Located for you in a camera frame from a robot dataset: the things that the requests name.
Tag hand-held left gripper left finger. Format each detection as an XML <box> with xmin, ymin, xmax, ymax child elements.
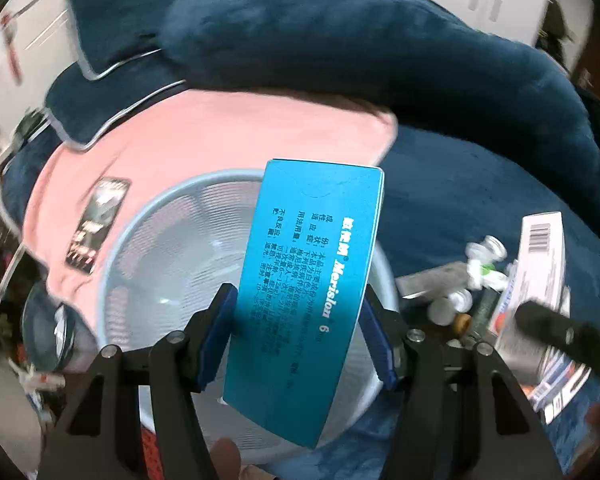
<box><xmin>39</xmin><ymin>282</ymin><xmax>239</xmax><ymax>480</ymax></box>

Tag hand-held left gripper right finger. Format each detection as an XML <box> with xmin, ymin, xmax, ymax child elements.
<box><xmin>362</xmin><ymin>284</ymin><xmax>556</xmax><ymax>480</ymax></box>

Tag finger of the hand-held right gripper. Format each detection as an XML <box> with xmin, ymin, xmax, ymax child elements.
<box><xmin>516</xmin><ymin>300</ymin><xmax>600</xmax><ymax>377</ymax></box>

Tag teal medicine box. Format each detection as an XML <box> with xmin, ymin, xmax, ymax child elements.
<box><xmin>222</xmin><ymin>159</ymin><xmax>385</xmax><ymax>450</ymax></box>

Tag light blue plastic basket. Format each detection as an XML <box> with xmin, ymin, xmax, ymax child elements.
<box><xmin>96</xmin><ymin>167</ymin><xmax>401</xmax><ymax>463</ymax></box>

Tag white round bottle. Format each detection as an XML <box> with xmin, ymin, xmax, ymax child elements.
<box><xmin>427</xmin><ymin>297</ymin><xmax>458</xmax><ymax>325</ymax></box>

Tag dark green box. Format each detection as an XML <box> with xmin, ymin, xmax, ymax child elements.
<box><xmin>472</xmin><ymin>287</ymin><xmax>506</xmax><ymax>341</ymax></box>

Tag silver ointment tube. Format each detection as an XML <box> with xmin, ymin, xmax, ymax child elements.
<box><xmin>396</xmin><ymin>265</ymin><xmax>470</xmax><ymax>300</ymax></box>

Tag white green packet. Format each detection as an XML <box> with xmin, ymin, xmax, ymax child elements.
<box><xmin>467</xmin><ymin>260</ymin><xmax>511</xmax><ymax>291</ymax></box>

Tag small glass vial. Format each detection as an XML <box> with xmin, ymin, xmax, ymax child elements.
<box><xmin>450</xmin><ymin>287</ymin><xmax>475</xmax><ymax>311</ymax></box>

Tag clear glass vial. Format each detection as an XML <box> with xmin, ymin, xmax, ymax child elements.
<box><xmin>467</xmin><ymin>236</ymin><xmax>506</xmax><ymax>267</ymax></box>

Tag red patterned rug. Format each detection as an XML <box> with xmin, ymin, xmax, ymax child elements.
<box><xmin>139</xmin><ymin>425</ymin><xmax>167</xmax><ymax>480</ymax></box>

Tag black smartphone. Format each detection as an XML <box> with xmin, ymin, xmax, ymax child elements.
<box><xmin>65</xmin><ymin>176</ymin><xmax>132</xmax><ymax>275</ymax></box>

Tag blue waste bin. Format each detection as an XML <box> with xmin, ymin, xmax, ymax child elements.
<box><xmin>22</xmin><ymin>280</ymin><xmax>78</xmax><ymax>368</ymax></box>

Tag pink towel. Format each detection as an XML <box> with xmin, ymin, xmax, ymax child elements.
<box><xmin>22</xmin><ymin>80</ymin><xmax>400</xmax><ymax>356</ymax></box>

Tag dark blue pillow grey piping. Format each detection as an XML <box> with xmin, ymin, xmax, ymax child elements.
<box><xmin>66</xmin><ymin>0</ymin><xmax>191</xmax><ymax>82</ymax></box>
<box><xmin>44</xmin><ymin>62</ymin><xmax>188</xmax><ymax>152</ymax></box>

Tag dark green bag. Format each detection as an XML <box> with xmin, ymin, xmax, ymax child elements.
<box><xmin>12</xmin><ymin>110</ymin><xmax>48</xmax><ymax>146</ymax></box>

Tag dark blue rolled duvet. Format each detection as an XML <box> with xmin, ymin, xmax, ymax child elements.
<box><xmin>159</xmin><ymin>0</ymin><xmax>600</xmax><ymax>291</ymax></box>

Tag dark hanging cloth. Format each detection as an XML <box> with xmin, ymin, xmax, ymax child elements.
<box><xmin>535</xmin><ymin>0</ymin><xmax>581</xmax><ymax>58</ymax></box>

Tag white wardrobe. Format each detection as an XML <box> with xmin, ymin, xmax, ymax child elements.
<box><xmin>467</xmin><ymin>0</ymin><xmax>556</xmax><ymax>48</ymax></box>

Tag red hanging tassel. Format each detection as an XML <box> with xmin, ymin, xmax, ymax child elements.
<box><xmin>2</xmin><ymin>12</ymin><xmax>23</xmax><ymax>81</ymax></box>

